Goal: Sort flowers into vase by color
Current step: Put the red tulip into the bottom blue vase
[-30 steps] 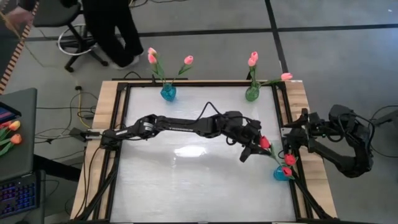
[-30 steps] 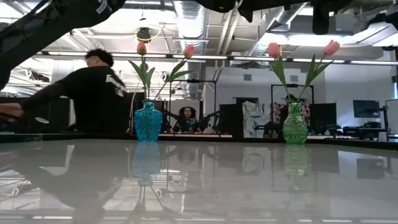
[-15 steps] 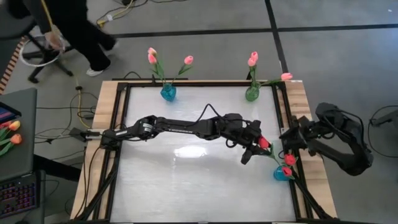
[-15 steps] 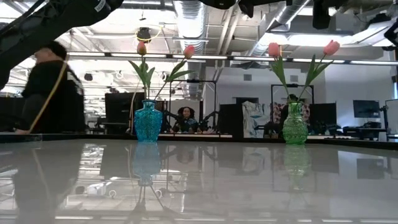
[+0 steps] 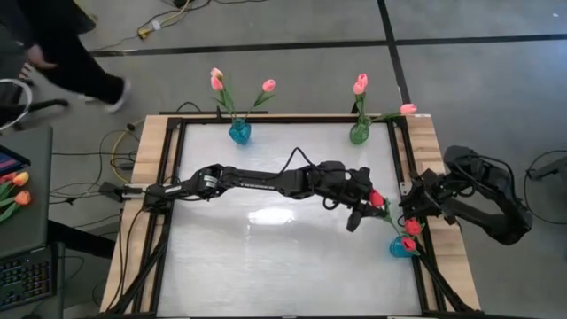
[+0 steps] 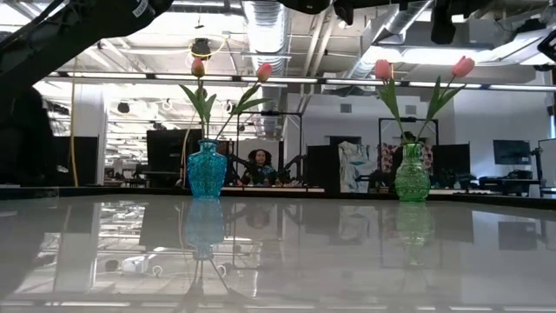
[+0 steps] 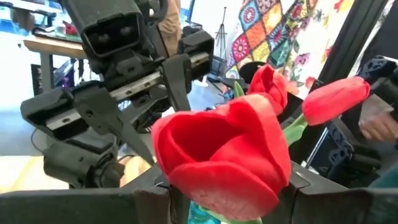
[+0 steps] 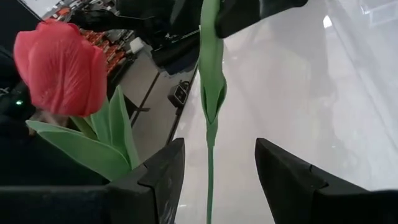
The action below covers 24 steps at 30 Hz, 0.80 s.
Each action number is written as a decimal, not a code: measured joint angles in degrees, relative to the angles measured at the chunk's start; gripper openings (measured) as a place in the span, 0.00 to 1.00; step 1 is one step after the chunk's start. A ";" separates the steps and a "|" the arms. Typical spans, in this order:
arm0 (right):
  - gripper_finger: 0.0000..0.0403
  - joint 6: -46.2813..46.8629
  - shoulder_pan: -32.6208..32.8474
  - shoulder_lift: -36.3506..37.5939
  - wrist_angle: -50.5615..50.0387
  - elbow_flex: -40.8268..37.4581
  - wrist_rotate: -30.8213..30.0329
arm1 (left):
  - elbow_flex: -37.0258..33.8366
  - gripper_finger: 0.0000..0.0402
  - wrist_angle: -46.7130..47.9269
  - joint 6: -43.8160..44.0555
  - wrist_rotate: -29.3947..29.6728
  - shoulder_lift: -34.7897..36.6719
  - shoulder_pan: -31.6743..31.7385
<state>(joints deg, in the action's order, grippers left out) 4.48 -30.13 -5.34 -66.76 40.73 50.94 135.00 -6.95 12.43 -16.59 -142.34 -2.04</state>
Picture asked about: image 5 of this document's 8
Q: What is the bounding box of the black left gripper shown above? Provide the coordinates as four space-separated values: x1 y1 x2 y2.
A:
330 161 387 233

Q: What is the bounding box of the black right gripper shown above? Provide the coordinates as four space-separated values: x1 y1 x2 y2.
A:
400 170 448 219

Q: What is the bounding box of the pink artificial tulip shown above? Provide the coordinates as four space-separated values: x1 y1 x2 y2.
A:
210 77 240 123
210 66 238 123
366 103 418 125
353 82 367 128
242 78 277 121
357 73 369 121

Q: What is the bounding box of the round blue glass vase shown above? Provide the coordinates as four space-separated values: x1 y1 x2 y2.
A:
389 235 416 259

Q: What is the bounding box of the green glass vase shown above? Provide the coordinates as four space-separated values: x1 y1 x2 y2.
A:
348 115 372 144

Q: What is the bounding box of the tall blue glass vase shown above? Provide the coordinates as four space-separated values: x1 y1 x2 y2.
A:
229 118 252 146

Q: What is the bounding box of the grey stand foot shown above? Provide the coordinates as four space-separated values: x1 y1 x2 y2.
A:
526 155 567 182

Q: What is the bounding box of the black desk base beam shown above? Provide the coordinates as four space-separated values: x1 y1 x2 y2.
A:
47 220 117 260

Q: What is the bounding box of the person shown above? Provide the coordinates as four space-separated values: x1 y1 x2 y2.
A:
0 0 133 114

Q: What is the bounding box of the grey side desk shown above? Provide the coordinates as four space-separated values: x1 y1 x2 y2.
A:
0 125 55 261

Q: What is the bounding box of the black office chair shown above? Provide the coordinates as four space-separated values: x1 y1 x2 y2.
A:
0 77 71 133

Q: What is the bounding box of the orange artificial tulip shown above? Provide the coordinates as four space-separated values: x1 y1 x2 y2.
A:
0 190 33 222
0 171 31 198

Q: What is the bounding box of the black backlit keyboard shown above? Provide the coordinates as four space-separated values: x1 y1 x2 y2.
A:
0 247 58 311

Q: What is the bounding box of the black tilted monitor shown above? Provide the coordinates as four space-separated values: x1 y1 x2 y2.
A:
0 144 32 176

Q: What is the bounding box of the person's hand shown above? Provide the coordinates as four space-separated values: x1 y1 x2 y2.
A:
26 43 58 72

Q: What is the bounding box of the black cable loop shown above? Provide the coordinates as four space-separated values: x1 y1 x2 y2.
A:
524 149 567 223

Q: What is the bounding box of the black metal table frame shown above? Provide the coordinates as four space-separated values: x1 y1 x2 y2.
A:
105 113 478 319

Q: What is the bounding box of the long yellow cable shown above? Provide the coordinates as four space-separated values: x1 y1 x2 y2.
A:
110 118 147 172

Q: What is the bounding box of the yellow cord with plug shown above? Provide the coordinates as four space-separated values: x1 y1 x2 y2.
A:
136 0 194 42

